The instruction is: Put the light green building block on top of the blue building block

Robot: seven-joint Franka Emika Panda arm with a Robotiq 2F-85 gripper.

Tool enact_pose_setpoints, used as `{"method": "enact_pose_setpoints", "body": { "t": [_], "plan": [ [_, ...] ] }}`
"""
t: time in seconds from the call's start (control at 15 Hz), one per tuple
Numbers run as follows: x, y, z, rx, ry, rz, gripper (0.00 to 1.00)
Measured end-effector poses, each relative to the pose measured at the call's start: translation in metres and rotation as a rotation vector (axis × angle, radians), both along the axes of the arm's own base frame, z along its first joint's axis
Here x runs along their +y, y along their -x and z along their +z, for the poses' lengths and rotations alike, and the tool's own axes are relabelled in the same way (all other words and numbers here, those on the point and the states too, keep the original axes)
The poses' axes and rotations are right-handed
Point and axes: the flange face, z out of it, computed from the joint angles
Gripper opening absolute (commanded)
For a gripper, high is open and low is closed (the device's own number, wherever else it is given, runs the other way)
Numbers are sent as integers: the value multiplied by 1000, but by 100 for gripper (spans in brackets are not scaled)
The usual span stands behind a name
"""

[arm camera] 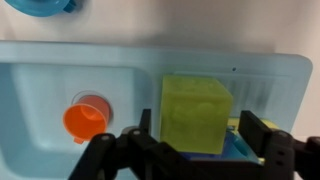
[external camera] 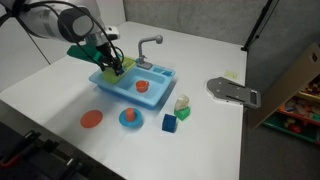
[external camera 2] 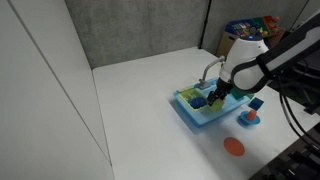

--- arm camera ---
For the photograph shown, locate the orange toy cup with handle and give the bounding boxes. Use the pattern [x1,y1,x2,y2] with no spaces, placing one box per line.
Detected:
[62,94,112,145]

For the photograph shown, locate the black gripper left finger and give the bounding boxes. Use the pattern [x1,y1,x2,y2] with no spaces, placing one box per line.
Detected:
[68,108,188,180]

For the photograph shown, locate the blue toy saucer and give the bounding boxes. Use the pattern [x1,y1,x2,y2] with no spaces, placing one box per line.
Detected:
[4,0,79,18]

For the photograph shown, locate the light blue toy sink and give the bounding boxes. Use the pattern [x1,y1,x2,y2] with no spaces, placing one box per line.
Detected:
[0,39,314,180]

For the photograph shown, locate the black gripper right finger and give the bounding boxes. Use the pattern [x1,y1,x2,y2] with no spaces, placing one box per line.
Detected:
[238,110,320,180]

